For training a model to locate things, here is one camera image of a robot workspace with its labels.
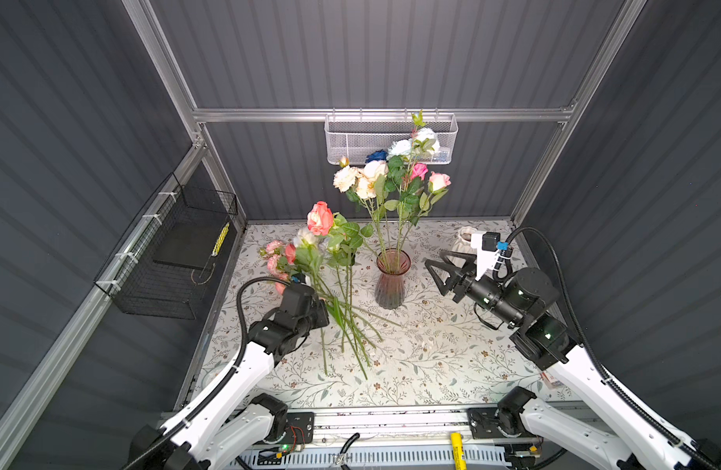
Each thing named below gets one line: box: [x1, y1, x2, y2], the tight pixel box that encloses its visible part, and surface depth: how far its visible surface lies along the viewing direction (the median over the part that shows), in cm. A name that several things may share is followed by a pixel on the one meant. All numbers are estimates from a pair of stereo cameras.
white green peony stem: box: [395, 109, 441, 254], surface depth 73 cm
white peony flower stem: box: [333, 155, 380, 236], surface depth 75 cm
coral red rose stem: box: [307, 200, 375, 284], surface depth 72 cm
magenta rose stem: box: [403, 162, 430, 248], surface depth 78 cm
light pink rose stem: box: [399, 171, 451, 248], surface depth 77 cm
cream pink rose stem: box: [363, 159, 389, 260], surface depth 74 cm
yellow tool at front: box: [450, 431, 468, 470], surface depth 71 cm
